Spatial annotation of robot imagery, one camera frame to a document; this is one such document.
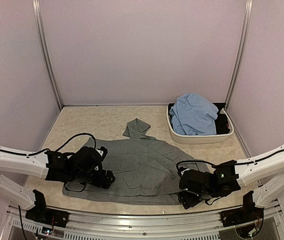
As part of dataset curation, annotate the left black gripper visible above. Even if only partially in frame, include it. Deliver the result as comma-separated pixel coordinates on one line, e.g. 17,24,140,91
70,168,115,189

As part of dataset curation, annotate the grey long sleeve shirt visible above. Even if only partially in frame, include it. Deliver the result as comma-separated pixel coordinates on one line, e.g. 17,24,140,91
62,118,209,205

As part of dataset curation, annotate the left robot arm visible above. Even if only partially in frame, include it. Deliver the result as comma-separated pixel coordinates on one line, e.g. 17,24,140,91
0,143,115,223

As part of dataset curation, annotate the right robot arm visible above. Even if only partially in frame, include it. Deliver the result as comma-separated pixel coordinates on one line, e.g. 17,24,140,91
176,144,284,222

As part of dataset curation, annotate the white plastic bin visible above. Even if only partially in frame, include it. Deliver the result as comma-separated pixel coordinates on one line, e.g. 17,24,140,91
166,103,234,144

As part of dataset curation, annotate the light blue shirt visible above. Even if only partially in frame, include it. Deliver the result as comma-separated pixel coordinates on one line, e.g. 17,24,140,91
169,93,219,136

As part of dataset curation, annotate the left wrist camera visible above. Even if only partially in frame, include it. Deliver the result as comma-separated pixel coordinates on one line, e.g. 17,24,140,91
96,146,108,161

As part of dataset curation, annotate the front aluminium rail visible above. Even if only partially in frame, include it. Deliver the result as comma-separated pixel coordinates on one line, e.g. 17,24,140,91
0,199,284,240

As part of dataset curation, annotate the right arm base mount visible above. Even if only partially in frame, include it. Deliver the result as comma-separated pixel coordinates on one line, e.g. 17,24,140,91
220,207,264,227

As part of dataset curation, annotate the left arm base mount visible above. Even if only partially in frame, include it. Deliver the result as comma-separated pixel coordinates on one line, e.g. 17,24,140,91
25,207,70,228

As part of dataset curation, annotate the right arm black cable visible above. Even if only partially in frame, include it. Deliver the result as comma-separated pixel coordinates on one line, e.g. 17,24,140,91
176,142,284,206

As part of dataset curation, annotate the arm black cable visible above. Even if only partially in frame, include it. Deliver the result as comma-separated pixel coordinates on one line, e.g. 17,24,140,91
0,132,97,193
176,142,284,206

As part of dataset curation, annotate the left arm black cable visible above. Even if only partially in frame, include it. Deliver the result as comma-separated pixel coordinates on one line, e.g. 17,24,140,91
0,132,97,193

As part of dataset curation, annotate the left aluminium frame post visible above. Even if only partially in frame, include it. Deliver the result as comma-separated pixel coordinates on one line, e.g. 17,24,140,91
32,0,64,111

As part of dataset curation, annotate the aluminium frame post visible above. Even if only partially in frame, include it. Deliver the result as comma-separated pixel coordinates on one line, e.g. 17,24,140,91
32,0,64,111
225,0,253,110

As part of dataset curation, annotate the right aluminium frame post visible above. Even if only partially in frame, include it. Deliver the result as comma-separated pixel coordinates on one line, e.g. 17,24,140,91
225,0,253,110

